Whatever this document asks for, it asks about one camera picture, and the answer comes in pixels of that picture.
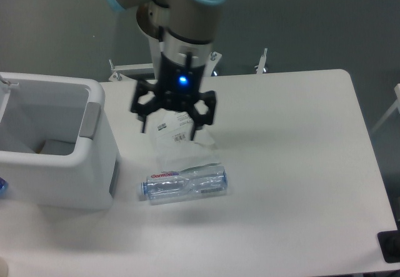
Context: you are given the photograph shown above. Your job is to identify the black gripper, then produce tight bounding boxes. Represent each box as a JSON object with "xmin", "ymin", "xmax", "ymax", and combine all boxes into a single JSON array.
[{"xmin": 130, "ymin": 53, "xmax": 217, "ymax": 140}]

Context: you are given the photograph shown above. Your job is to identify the white trash can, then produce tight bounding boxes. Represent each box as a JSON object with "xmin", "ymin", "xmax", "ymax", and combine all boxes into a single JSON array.
[{"xmin": 1, "ymin": 72, "xmax": 120, "ymax": 210}]

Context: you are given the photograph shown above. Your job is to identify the white trash can lid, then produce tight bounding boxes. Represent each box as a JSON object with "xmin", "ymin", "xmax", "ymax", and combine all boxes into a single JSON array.
[{"xmin": 0, "ymin": 76, "xmax": 19, "ymax": 120}]

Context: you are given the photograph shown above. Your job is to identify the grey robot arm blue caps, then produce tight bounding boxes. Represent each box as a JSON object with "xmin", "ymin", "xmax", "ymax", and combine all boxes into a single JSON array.
[{"xmin": 107, "ymin": 0, "xmax": 226, "ymax": 137}]

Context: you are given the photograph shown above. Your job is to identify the clear plastic bag with labels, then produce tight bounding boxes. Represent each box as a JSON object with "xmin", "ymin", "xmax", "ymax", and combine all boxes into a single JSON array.
[{"xmin": 147, "ymin": 109, "xmax": 221, "ymax": 172}]

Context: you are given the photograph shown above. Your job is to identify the crushed clear plastic bottle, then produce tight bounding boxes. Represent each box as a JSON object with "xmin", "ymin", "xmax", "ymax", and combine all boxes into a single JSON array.
[{"xmin": 137, "ymin": 165, "xmax": 228, "ymax": 204}]

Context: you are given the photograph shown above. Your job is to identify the blue object at left edge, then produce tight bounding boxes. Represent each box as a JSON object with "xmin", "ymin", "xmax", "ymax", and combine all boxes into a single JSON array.
[{"xmin": 0, "ymin": 178, "xmax": 8, "ymax": 196}]

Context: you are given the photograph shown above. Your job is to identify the black device at table edge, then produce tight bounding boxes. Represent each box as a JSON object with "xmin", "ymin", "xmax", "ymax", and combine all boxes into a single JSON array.
[{"xmin": 377, "ymin": 230, "xmax": 399, "ymax": 263}]

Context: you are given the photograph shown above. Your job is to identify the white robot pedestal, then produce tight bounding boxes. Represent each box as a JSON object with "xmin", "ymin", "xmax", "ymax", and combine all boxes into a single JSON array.
[{"xmin": 136, "ymin": 1, "xmax": 201, "ymax": 79}]

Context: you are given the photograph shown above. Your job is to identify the white base frame with bolts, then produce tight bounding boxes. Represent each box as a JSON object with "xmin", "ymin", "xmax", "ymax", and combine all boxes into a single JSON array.
[{"xmin": 108, "ymin": 48, "xmax": 269, "ymax": 82}]

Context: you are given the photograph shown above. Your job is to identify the white frame at right edge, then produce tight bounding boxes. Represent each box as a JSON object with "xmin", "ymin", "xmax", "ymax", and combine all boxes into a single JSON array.
[{"xmin": 371, "ymin": 84, "xmax": 399, "ymax": 134}]

